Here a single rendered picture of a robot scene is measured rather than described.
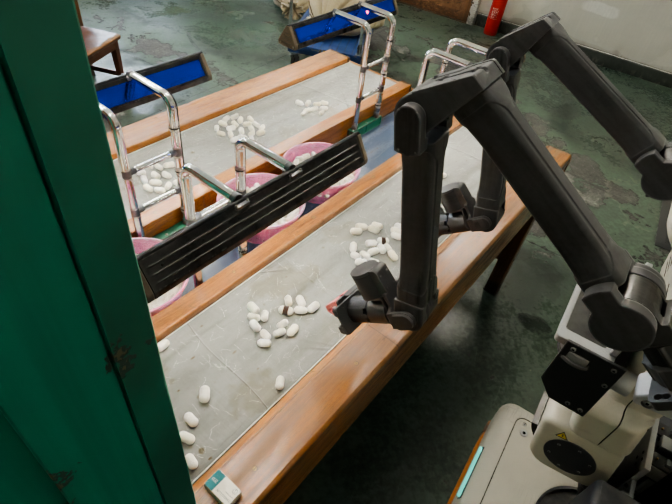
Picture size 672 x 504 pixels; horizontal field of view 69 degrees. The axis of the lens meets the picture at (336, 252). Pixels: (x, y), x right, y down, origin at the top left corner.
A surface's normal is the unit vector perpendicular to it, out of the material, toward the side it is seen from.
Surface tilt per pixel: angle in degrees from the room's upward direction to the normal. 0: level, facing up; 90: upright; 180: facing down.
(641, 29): 90
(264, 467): 0
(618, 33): 90
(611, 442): 90
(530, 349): 0
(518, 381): 0
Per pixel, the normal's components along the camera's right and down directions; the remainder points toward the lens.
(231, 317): 0.11, -0.71
